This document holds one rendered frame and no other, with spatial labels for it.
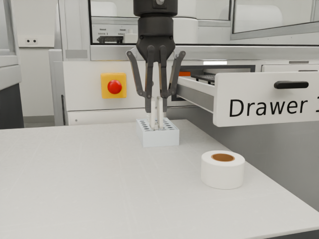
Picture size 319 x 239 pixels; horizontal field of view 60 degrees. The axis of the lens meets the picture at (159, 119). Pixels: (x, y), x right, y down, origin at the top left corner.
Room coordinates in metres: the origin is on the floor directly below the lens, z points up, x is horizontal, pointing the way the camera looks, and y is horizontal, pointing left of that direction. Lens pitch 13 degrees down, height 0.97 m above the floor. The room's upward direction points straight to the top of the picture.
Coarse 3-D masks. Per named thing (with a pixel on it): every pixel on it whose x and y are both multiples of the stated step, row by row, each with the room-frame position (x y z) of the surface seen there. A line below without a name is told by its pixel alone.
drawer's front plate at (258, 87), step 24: (264, 72) 0.59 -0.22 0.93; (288, 72) 0.59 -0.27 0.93; (312, 72) 0.60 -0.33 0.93; (216, 96) 0.56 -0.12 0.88; (240, 96) 0.56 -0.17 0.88; (264, 96) 0.58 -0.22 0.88; (288, 96) 0.59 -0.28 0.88; (312, 96) 0.60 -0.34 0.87; (216, 120) 0.55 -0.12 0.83; (240, 120) 0.56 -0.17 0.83; (264, 120) 0.58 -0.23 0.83; (288, 120) 0.59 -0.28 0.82; (312, 120) 0.61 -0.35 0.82
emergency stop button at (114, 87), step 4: (112, 80) 0.77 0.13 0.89; (116, 80) 0.77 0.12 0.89; (108, 84) 0.77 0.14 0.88; (112, 84) 0.76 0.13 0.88; (116, 84) 0.77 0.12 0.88; (120, 84) 0.77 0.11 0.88; (108, 88) 0.77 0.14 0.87; (112, 88) 0.76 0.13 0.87; (116, 88) 0.77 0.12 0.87; (120, 88) 0.77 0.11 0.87; (112, 92) 0.77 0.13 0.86; (116, 92) 0.77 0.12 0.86
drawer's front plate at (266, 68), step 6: (264, 66) 0.94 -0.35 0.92; (270, 66) 0.94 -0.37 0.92; (276, 66) 0.94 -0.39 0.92; (282, 66) 0.95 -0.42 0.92; (288, 66) 0.96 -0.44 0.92; (294, 66) 0.96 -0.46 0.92; (300, 66) 0.97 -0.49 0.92; (306, 66) 0.97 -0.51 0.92; (312, 66) 0.98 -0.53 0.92; (318, 66) 0.98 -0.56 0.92
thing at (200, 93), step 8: (184, 80) 0.82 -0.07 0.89; (192, 80) 0.77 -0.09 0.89; (200, 80) 0.92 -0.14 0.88; (184, 88) 0.81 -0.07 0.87; (192, 88) 0.75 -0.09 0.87; (200, 88) 0.69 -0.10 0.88; (208, 88) 0.64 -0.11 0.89; (184, 96) 0.81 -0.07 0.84; (192, 96) 0.74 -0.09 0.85; (200, 96) 0.68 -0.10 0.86; (208, 96) 0.64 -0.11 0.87; (200, 104) 0.68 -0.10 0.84; (208, 104) 0.63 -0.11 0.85
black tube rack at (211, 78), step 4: (192, 76) 0.86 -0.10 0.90; (196, 76) 0.83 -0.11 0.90; (200, 76) 0.83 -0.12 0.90; (204, 76) 0.83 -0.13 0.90; (208, 76) 0.83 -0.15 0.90; (212, 76) 0.83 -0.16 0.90; (196, 80) 0.86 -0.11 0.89; (204, 80) 0.77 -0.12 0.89; (208, 80) 0.74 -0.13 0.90; (212, 80) 0.72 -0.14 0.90; (212, 84) 0.87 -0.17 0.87
